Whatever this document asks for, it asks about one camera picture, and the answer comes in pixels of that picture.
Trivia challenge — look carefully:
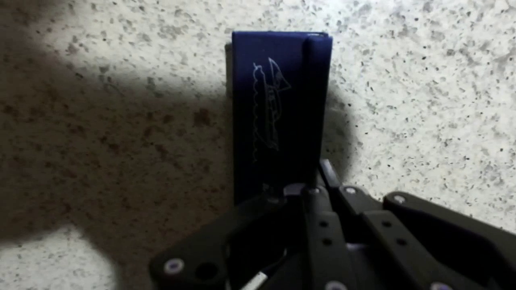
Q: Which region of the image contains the blue glasses case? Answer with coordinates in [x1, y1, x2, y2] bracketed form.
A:
[231, 30, 336, 208]

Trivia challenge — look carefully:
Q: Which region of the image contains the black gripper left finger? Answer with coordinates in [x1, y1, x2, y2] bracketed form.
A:
[149, 183, 352, 290]

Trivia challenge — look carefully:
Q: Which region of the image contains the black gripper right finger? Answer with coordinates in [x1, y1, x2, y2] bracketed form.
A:
[318, 158, 516, 290]

